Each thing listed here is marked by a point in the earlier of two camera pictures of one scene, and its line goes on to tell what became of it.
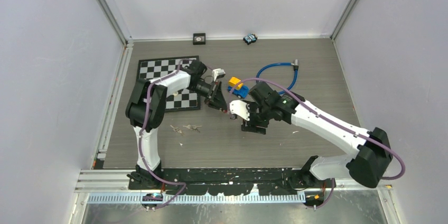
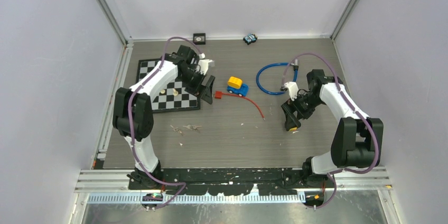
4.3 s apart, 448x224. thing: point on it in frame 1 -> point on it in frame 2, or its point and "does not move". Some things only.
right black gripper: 252,127 -> 291,120
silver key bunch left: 176,129 does not move
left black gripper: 216,100 -> 206,90
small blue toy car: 250,38 does not move
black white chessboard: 183,100 does not move
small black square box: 199,38 does not move
